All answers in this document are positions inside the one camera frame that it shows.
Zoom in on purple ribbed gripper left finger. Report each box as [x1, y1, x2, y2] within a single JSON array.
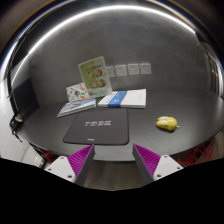
[[46, 145, 95, 186]]

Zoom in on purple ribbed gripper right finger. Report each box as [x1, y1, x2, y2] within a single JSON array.
[[132, 144, 182, 185]]

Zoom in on black mouse pad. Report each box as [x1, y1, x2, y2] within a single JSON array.
[[63, 108, 129, 145]]

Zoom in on yellow computer mouse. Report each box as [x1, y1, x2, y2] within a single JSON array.
[[156, 116, 178, 131]]

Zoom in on white book with blue stripe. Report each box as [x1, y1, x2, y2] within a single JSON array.
[[98, 89, 146, 108]]

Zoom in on white colourful small booklet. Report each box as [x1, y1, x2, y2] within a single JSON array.
[[66, 83, 89, 102]]

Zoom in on black monitor at left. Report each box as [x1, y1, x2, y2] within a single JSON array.
[[13, 79, 39, 120]]

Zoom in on green standing brochure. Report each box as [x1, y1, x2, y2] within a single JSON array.
[[79, 56, 112, 98]]

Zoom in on orange cable left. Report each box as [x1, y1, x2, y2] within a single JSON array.
[[41, 149, 60, 164]]

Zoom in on orange cable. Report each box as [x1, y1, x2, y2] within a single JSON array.
[[41, 149, 60, 164], [176, 139, 215, 168]]

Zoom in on orange cable right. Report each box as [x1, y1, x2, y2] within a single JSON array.
[[176, 139, 215, 168]]

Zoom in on white wall socket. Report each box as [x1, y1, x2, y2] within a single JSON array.
[[106, 66, 115, 78], [140, 63, 151, 74], [115, 65, 127, 77], [128, 64, 140, 75]]

